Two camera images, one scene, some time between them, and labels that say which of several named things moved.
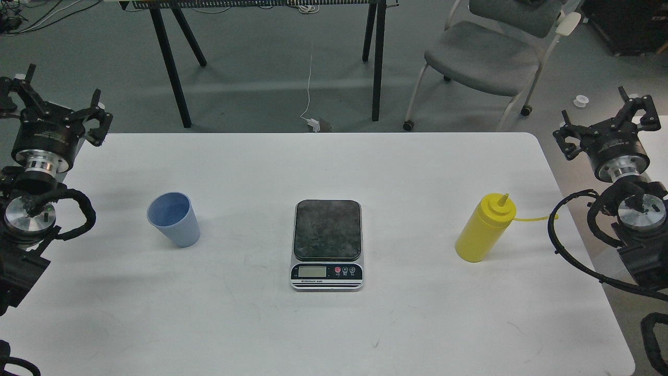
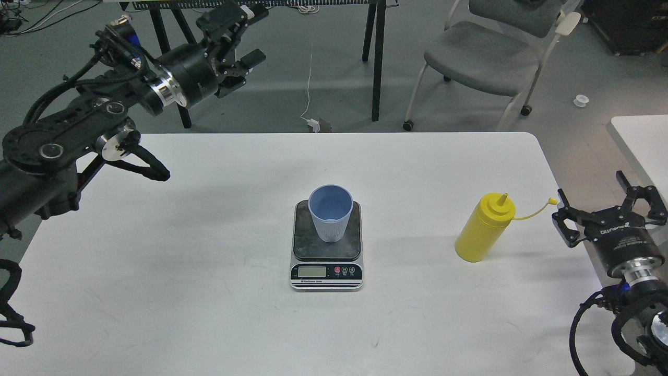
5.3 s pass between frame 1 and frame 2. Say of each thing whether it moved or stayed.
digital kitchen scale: stayed
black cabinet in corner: stayed
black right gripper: moved
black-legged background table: stayed
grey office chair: stayed
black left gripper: moved
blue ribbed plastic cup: moved
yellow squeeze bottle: stayed
